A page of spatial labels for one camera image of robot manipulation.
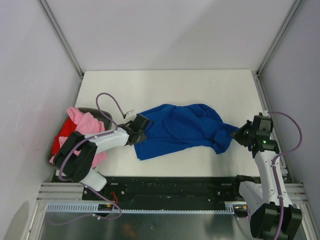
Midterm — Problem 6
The blue printed t shirt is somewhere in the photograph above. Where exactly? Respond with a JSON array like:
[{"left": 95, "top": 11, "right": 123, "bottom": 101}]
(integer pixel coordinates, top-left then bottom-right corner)
[{"left": 134, "top": 103, "right": 239, "bottom": 161}]

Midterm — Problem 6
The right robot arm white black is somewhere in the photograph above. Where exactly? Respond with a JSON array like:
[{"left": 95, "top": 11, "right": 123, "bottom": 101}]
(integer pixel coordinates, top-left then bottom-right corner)
[{"left": 230, "top": 110, "right": 303, "bottom": 240}]

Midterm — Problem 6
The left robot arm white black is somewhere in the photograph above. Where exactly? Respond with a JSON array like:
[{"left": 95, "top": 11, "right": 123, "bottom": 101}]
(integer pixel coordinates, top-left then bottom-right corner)
[{"left": 53, "top": 114, "right": 154, "bottom": 200}]

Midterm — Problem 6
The grey laundry basket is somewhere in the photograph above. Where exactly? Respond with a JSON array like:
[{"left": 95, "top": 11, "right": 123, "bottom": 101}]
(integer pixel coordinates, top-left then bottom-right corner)
[{"left": 46, "top": 106, "right": 113, "bottom": 173}]

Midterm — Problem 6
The pink t shirt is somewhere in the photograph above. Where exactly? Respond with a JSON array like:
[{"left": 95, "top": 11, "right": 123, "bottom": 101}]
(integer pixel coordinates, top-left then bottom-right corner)
[{"left": 49, "top": 107, "right": 107, "bottom": 165}]

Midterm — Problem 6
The red t shirt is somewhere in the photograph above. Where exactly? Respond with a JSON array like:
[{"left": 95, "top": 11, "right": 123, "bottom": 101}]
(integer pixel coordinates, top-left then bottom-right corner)
[{"left": 51, "top": 117, "right": 77, "bottom": 156}]

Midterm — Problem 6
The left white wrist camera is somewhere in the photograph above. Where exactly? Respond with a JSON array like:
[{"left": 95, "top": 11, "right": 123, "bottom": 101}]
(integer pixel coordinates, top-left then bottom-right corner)
[{"left": 125, "top": 109, "right": 135, "bottom": 116}]

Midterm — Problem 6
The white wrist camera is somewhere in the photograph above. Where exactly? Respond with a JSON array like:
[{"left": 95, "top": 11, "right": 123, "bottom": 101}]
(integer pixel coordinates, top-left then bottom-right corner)
[
  {"left": 259, "top": 110, "right": 269, "bottom": 117},
  {"left": 125, "top": 109, "right": 135, "bottom": 116}
]

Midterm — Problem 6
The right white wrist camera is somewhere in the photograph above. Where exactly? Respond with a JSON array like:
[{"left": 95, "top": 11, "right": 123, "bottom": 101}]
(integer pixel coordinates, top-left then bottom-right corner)
[{"left": 259, "top": 110, "right": 269, "bottom": 117}]

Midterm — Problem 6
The right aluminium frame post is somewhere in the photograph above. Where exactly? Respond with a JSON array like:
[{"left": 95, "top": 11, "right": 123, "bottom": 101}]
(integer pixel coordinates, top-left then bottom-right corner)
[{"left": 256, "top": 0, "right": 305, "bottom": 76}]

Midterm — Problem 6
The aluminium frame post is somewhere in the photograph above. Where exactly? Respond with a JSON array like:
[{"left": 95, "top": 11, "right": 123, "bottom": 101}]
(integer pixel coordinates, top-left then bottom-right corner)
[
  {"left": 256, "top": 0, "right": 305, "bottom": 76},
  {"left": 37, "top": 0, "right": 84, "bottom": 79}
]

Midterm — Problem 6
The grey slotted cable duct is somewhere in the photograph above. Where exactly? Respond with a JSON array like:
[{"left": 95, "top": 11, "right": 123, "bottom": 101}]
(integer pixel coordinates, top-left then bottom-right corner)
[{"left": 46, "top": 202, "right": 249, "bottom": 215}]

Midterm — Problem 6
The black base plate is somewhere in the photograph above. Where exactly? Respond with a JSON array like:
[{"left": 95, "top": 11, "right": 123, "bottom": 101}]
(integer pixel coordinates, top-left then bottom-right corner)
[{"left": 82, "top": 176, "right": 261, "bottom": 211}]

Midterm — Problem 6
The left aluminium frame post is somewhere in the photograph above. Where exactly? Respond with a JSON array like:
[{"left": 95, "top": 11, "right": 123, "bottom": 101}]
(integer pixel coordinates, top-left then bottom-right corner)
[{"left": 37, "top": 0, "right": 84, "bottom": 79}]

